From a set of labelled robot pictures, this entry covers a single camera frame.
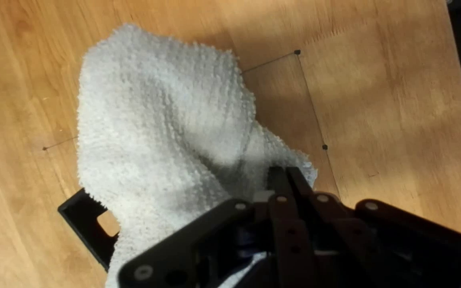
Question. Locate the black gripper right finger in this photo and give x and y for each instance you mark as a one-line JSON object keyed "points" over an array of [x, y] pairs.
{"points": [[391, 245]]}

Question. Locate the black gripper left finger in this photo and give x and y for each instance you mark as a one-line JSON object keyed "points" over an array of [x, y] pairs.
{"points": [[209, 240]]}

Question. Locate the black perforated box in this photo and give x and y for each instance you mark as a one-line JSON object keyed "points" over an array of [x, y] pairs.
{"points": [[84, 218]]}

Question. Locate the white terry towel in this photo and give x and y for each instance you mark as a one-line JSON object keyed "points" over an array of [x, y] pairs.
{"points": [[156, 122]]}

